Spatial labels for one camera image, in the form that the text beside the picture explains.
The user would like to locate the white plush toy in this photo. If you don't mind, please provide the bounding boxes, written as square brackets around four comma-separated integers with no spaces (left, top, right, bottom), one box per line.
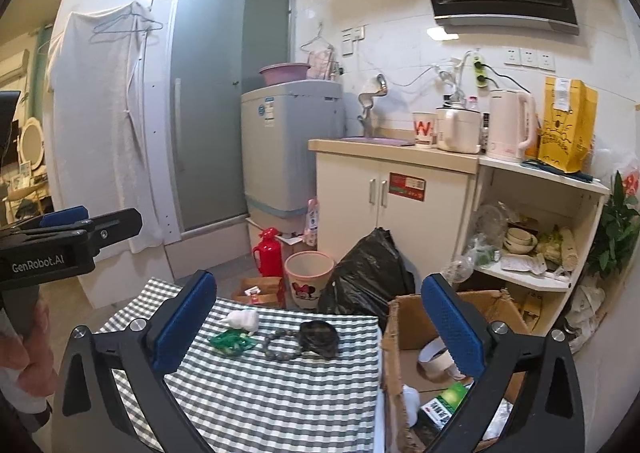
[220,309,259,335]

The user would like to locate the dark bead bracelet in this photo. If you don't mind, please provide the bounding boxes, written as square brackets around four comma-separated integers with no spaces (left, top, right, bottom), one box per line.
[261,326,305,362]

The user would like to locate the person's left hand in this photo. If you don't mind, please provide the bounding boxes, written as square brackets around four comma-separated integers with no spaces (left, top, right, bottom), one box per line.
[1,298,58,398]

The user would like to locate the green box in carton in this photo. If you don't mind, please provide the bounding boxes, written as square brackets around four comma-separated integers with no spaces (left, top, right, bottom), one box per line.
[420,383,471,431]

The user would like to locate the white tape roll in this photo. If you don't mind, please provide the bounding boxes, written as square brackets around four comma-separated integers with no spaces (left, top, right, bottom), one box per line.
[418,337,465,381]

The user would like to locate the cardboard box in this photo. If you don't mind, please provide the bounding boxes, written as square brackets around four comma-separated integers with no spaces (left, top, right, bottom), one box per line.
[380,287,534,453]

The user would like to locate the green plastic wrapper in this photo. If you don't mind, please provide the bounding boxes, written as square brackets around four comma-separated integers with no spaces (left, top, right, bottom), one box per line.
[208,329,257,357]

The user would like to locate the red thermos jug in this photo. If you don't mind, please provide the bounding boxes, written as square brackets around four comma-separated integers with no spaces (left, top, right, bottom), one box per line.
[252,228,283,277]

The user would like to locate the clear plastic bag on shelf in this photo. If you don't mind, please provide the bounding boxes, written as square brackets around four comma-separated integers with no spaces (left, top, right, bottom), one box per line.
[442,200,510,285]

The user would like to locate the checkered tablecloth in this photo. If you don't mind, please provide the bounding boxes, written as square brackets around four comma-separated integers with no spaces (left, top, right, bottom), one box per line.
[96,276,385,453]

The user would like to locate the white open shelf unit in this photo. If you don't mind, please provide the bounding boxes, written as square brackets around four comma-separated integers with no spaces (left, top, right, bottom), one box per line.
[457,156,611,335]

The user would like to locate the grey washing machine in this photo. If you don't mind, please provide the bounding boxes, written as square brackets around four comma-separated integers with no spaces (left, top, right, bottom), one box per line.
[241,80,345,236]

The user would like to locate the pink Minnie waste bin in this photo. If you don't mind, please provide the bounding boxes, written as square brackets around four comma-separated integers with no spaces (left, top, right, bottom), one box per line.
[284,251,335,310]

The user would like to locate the green potted plant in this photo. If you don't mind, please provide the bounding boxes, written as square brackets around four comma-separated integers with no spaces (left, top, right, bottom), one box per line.
[587,171,639,280]

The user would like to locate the black garbage bag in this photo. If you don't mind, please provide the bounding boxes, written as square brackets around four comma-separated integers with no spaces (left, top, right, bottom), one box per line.
[317,228,416,332]

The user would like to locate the pink plastic basin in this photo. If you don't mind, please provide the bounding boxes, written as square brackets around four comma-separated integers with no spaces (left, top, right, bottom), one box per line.
[259,63,310,87]

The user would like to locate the frosted glass door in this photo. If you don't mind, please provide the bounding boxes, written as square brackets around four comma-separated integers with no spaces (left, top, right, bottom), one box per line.
[170,0,292,232]

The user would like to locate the white kitchen cabinet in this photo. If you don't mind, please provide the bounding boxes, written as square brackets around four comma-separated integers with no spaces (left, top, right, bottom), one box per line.
[308,139,478,282]

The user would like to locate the red cabinet sticker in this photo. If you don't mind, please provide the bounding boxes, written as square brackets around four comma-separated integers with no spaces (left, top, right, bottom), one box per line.
[388,172,426,202]

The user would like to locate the metal faucet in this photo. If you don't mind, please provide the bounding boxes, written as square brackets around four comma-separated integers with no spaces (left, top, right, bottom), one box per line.
[358,74,388,139]

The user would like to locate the white rice cooker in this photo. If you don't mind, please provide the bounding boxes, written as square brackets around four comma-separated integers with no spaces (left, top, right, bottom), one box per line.
[436,107,482,155]

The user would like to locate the white electric kettle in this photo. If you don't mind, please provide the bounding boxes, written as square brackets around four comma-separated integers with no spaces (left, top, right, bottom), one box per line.
[486,89,537,162]

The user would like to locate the yellow paper bag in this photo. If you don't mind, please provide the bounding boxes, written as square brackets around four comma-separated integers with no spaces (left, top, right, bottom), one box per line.
[538,77,598,173]

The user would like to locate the white paper cup red W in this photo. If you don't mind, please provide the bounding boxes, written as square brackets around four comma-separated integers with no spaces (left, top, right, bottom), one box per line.
[412,112,437,147]

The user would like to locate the white power strip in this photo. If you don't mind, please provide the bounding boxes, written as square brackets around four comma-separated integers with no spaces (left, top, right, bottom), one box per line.
[473,52,489,89]

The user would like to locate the wire clothes hanger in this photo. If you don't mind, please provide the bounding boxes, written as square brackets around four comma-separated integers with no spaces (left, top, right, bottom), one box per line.
[90,2,164,42]

